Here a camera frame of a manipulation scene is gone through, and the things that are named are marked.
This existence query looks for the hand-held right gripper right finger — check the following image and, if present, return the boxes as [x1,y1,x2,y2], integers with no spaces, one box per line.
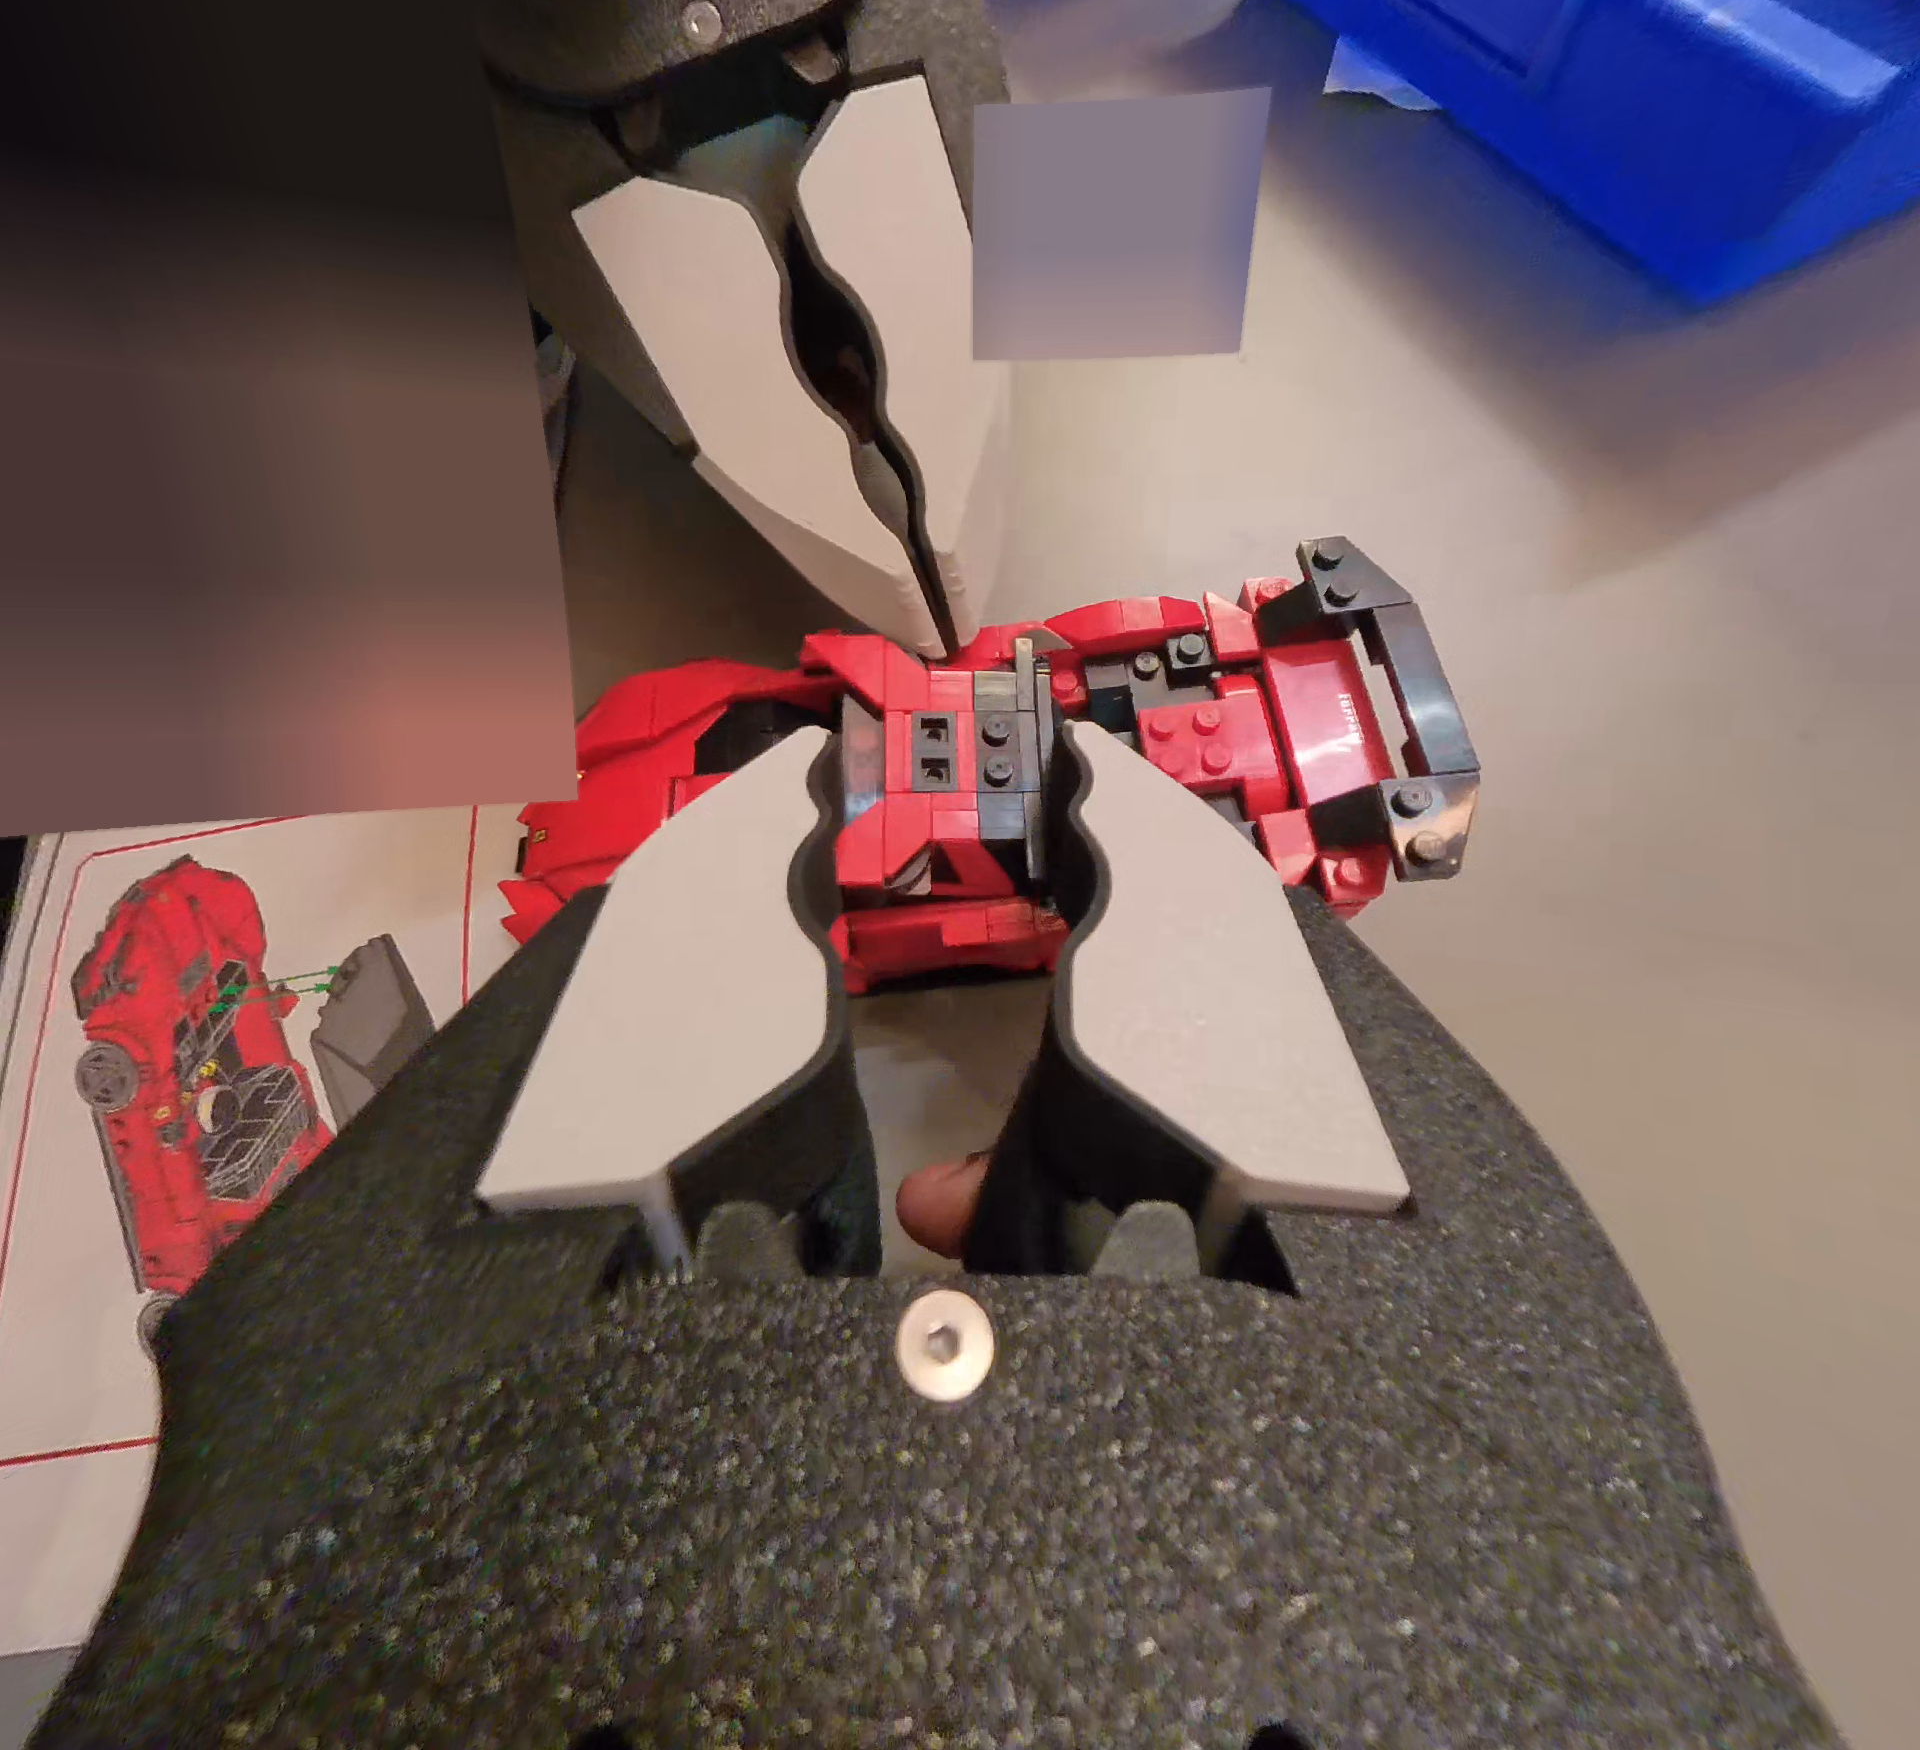
[1050,719,1416,1249]

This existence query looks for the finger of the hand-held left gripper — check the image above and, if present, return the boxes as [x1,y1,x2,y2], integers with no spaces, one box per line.
[792,74,1014,648]
[569,170,954,658]

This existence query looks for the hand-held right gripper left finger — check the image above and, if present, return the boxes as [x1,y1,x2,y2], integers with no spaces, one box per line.
[473,725,857,1263]

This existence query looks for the red lego car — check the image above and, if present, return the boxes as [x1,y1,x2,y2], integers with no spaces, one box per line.
[498,534,1483,997]

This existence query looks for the lego instruction booklet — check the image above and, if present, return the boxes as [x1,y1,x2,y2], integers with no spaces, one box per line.
[0,804,498,1663]

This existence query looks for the person's right hand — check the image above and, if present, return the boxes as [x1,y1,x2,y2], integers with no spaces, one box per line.
[895,1148,993,1256]

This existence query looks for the blue plastic storage bin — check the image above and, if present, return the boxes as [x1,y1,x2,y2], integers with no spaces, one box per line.
[1245,0,1920,306]

